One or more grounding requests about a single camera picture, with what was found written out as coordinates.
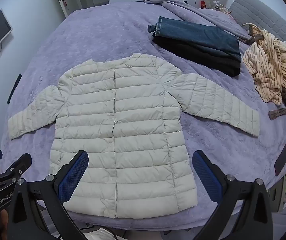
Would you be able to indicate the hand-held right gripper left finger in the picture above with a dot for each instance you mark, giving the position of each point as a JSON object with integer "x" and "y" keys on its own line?
{"x": 74, "y": 177}

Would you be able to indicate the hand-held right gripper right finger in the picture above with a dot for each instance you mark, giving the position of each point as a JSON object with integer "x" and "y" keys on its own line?
{"x": 206, "y": 177}

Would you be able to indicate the cream puffer jacket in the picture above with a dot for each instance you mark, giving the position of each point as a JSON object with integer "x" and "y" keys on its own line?
{"x": 133, "y": 130}

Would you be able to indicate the person's white clothing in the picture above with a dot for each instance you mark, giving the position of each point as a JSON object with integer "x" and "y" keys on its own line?
{"x": 95, "y": 235}

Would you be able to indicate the brown crumpled garment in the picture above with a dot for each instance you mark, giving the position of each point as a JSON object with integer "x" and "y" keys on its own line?
{"x": 280, "y": 112}

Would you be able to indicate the folded black garment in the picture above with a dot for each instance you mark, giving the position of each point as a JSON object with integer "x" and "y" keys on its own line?
{"x": 208, "y": 60}

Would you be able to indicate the cream striped shirt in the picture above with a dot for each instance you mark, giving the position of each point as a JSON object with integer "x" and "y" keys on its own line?
{"x": 265, "y": 67}

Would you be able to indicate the folded blue jeans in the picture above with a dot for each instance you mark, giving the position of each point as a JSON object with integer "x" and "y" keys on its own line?
{"x": 203, "y": 37}

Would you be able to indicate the purple embossed blanket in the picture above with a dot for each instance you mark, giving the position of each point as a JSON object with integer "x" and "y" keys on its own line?
{"x": 95, "y": 35}

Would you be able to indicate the grey quilted headboard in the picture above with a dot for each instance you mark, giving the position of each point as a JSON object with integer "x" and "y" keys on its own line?
{"x": 258, "y": 12}

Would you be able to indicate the small red packet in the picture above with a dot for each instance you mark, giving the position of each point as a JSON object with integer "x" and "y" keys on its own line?
{"x": 203, "y": 4}

